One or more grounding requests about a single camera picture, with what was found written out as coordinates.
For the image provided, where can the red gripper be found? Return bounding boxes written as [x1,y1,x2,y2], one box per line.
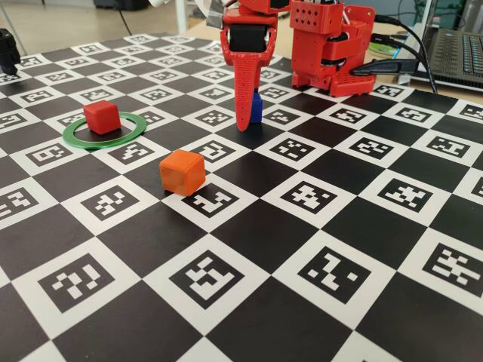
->
[220,0,291,132]

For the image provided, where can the blue cube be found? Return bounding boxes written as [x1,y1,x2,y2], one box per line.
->
[251,88,264,124]

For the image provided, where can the orange cube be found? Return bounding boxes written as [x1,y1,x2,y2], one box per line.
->
[158,149,207,197]

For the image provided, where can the red cube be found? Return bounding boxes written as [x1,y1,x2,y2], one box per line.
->
[82,100,122,136]

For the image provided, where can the black white marker checkerboard mat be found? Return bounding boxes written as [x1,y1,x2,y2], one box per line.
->
[0,32,483,362]

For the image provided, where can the dark grey laptop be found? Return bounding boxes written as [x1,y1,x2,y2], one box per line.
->
[409,0,483,91]

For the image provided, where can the grey duct tape piece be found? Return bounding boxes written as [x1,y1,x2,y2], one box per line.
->
[205,0,227,29]

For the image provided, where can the black usb cable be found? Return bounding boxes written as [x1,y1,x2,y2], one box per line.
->
[371,34,412,43]
[373,15,439,94]

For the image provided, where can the green flat ring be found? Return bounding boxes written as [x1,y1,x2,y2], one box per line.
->
[62,112,148,151]

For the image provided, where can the black clamp mount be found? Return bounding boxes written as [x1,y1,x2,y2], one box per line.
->
[0,28,22,75]

